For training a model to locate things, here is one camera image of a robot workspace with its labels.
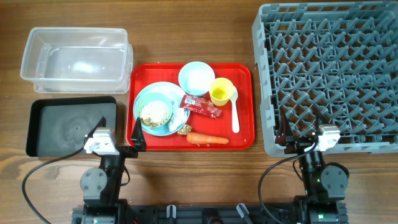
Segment rice and food leftovers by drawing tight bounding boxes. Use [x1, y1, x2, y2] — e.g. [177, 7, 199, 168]
[139, 101, 172, 128]

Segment pale green bowl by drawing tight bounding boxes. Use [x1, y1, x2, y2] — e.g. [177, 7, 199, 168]
[133, 92, 172, 119]

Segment light blue plate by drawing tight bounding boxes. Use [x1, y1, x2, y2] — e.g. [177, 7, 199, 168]
[133, 82, 190, 136]

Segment white tissue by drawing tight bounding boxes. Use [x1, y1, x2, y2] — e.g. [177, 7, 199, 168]
[168, 108, 187, 132]

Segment white plastic spoon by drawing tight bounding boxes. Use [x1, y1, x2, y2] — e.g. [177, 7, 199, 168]
[229, 87, 240, 133]

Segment red snack wrapper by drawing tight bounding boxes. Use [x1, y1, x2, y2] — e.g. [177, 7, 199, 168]
[180, 95, 222, 118]

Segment yellow plastic cup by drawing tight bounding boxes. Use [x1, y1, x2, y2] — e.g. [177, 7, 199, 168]
[209, 78, 234, 106]

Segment light blue bowl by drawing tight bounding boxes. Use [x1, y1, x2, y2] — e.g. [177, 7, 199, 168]
[178, 62, 215, 96]

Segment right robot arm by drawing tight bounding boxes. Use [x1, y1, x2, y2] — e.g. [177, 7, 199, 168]
[275, 113, 349, 223]

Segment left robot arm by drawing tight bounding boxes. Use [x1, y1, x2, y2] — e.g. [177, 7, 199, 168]
[72, 117, 147, 224]

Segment black waste tray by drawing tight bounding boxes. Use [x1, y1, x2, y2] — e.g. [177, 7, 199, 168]
[25, 96, 118, 157]

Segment grey dishwasher rack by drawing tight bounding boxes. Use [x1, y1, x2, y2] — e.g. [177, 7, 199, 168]
[252, 1, 397, 157]

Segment brown food scrap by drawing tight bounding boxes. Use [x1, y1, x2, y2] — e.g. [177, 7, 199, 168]
[177, 124, 192, 136]

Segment orange carrot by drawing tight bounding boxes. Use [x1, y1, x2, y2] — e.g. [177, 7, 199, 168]
[187, 133, 229, 144]

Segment red serving tray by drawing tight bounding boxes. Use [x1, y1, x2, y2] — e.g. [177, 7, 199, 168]
[126, 63, 255, 151]

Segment clear plastic bin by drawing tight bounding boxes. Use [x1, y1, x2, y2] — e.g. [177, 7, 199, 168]
[20, 27, 133, 94]

